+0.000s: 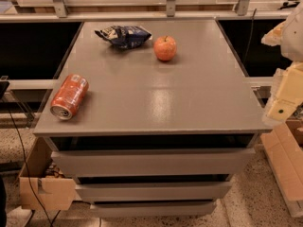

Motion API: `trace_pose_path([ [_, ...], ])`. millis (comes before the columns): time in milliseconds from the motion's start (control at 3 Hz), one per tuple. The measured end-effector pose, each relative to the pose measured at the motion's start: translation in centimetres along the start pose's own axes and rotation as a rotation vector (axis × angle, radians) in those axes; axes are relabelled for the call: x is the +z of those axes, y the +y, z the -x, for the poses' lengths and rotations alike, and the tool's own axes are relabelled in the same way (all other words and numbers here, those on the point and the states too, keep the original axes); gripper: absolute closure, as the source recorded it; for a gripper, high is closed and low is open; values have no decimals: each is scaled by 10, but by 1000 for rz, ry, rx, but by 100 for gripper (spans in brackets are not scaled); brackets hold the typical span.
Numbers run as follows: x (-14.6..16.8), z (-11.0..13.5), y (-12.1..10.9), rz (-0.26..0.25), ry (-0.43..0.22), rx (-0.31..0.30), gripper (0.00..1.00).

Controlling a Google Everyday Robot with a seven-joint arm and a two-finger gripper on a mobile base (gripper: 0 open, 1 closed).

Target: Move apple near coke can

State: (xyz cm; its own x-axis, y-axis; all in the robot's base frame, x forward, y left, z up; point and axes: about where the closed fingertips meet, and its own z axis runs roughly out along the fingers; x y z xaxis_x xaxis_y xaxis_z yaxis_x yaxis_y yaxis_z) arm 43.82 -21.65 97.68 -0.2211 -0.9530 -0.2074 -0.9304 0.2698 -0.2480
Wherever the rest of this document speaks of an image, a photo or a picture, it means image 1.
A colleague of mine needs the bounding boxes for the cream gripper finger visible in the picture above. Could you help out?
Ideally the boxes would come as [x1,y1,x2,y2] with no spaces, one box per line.
[262,61,303,126]

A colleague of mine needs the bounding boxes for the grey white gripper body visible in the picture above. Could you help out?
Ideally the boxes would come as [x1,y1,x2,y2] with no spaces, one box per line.
[261,22,285,46]

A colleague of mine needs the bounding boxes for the red apple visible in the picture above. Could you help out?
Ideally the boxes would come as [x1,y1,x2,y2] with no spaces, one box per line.
[153,36,177,61]

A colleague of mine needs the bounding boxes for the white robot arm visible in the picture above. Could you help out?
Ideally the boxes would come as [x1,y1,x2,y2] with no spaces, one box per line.
[261,4,303,127]

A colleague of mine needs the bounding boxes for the orange soda can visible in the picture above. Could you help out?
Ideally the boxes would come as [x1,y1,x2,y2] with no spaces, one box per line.
[50,74,89,120]

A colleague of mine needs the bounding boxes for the cardboard box right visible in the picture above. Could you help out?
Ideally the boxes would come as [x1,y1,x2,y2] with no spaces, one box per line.
[260,120,303,218]

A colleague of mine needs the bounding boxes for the cardboard box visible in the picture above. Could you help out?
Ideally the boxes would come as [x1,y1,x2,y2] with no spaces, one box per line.
[19,138,76,211]
[260,120,303,218]

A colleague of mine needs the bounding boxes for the grey drawer cabinet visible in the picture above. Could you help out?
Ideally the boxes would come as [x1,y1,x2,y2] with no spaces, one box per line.
[35,20,265,205]

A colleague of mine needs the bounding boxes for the top grey drawer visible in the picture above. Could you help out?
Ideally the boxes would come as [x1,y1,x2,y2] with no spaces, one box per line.
[51,148,255,177]

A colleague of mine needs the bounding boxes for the grey drawer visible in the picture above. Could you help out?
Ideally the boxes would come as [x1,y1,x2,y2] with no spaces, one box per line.
[51,148,255,177]
[76,182,232,202]
[90,201,216,218]

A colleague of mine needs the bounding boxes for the blue chip bag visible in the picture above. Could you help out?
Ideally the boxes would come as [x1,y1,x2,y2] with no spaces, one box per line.
[95,26,152,49]

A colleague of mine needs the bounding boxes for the middle grey drawer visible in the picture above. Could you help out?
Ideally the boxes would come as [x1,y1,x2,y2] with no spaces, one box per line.
[76,182,232,202]

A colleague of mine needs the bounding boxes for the bottom grey drawer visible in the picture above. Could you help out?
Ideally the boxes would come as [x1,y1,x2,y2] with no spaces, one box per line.
[90,201,216,218]

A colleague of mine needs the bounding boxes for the cardboard box left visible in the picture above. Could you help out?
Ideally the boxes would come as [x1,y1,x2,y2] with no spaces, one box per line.
[19,138,76,211]

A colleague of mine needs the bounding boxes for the metal shelf frame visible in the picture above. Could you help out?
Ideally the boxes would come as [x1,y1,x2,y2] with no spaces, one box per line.
[1,0,302,23]

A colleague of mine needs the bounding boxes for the black cable on floor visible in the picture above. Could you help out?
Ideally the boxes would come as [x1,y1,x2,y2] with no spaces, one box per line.
[0,95,61,227]

